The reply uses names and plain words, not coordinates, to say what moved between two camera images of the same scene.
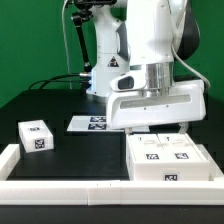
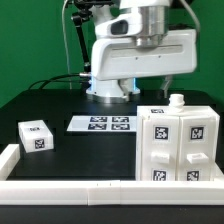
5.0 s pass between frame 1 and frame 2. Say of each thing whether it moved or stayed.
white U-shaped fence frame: stayed
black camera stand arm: stayed
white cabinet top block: stayed
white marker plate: stayed
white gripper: moved
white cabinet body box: moved
